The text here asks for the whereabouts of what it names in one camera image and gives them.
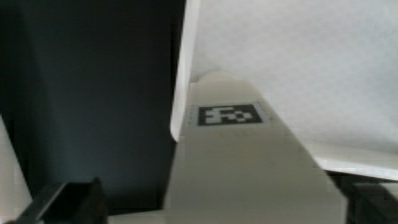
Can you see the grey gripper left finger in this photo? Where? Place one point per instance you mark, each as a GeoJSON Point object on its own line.
{"type": "Point", "coordinates": [67, 204]}

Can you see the white desk top tray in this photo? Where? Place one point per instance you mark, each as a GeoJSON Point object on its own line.
{"type": "Point", "coordinates": [311, 48]}

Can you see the white L-shaped fence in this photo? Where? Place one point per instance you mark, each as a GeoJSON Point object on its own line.
{"type": "Point", "coordinates": [14, 194]}

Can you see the white leg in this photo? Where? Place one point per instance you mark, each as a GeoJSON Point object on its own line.
{"type": "Point", "coordinates": [245, 178]}

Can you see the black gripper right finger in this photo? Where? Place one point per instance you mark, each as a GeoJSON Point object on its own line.
{"type": "Point", "coordinates": [371, 207]}

